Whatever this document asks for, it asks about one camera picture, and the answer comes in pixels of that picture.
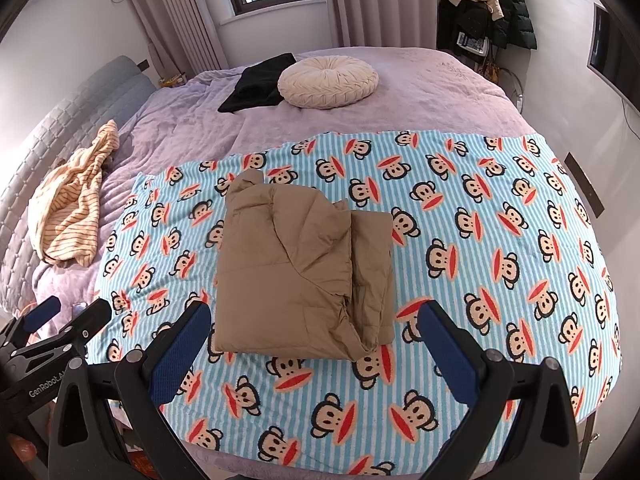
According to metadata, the black garment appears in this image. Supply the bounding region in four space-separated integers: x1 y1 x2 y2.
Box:
218 52 297 114

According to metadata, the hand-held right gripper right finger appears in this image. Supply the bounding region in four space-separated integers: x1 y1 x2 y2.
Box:
417 299 588 480

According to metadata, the bed with lilac cover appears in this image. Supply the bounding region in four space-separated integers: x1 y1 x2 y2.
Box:
30 46 538 480

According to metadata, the monkey print striped blanket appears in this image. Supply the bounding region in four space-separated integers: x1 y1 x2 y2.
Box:
87 129 623 476

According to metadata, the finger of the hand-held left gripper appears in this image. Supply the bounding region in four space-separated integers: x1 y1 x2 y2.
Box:
15 298 112 361
0 296 62 348

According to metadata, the white printed bag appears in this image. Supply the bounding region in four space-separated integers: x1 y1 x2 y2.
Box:
457 32 491 56

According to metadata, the beige curtain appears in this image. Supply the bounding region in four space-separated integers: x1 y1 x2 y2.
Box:
122 0 231 76
325 0 458 51

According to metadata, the tan puffer jacket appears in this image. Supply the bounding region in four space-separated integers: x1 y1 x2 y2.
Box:
214 169 394 362

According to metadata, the wall-mounted dark screen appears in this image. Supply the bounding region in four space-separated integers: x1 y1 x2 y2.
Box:
589 2 640 91

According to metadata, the grey padded headboard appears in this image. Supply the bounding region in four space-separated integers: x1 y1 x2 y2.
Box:
0 55 156 316

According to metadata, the round cream cushion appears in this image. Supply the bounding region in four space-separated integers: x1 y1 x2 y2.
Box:
277 56 379 110

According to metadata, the dark green hanging coat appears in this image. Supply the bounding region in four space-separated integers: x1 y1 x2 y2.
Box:
487 0 538 51

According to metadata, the dark wall strip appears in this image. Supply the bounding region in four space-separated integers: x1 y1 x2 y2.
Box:
564 151 606 219

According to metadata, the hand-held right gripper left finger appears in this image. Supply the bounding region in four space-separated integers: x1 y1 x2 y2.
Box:
48 301 213 480

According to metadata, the cream striped cloth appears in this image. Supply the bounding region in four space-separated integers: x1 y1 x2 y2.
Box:
27 120 121 267

